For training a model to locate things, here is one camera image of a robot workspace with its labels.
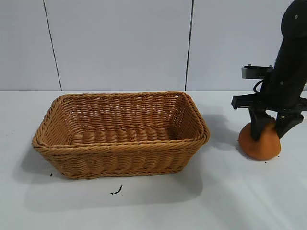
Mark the small black curved scrap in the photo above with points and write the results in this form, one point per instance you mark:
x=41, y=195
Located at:
x=119, y=189

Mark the brown woven wicker basket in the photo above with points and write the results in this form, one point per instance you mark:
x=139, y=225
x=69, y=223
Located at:
x=120, y=153

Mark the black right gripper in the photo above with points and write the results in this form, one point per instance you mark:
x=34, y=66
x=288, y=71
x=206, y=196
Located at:
x=285, y=91

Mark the bumpy orange fruit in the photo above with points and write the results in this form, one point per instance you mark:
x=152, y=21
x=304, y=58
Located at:
x=261, y=151

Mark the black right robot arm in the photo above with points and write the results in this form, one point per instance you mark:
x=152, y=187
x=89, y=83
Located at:
x=293, y=33

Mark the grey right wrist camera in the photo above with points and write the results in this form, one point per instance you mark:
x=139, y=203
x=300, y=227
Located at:
x=254, y=72

